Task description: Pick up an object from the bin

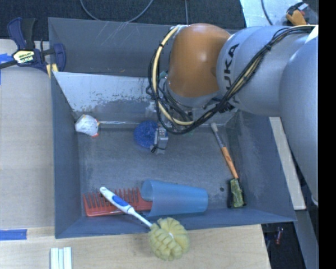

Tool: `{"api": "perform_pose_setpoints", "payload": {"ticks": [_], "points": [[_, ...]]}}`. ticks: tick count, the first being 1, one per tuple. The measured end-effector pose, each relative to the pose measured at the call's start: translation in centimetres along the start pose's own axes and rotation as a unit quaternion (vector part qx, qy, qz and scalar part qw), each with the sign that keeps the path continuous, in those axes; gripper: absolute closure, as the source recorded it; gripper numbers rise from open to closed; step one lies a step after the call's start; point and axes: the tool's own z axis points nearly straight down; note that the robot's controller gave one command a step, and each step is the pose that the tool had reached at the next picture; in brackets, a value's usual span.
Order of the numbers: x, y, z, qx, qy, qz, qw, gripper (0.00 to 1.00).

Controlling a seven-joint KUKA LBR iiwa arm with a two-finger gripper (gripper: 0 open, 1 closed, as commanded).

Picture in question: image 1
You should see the pale wood board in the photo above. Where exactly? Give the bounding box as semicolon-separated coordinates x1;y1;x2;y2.
0;39;56;230

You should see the grey metal bin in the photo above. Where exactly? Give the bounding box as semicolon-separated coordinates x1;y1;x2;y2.
47;17;298;239

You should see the blue plastic cup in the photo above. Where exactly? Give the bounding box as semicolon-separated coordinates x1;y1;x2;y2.
140;179;209;217

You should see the red comb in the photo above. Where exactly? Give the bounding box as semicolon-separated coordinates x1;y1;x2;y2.
82;187;153;217

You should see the yellow sponge dish brush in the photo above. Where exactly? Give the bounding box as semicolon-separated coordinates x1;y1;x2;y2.
99;186;191;262

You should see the orange handled paintbrush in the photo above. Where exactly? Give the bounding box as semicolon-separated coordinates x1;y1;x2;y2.
209;122;246;209

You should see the blue scouring ball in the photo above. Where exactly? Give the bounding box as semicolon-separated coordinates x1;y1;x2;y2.
133;119;159;149

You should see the white and red toy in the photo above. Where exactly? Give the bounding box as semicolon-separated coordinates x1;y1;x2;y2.
74;114;101;138

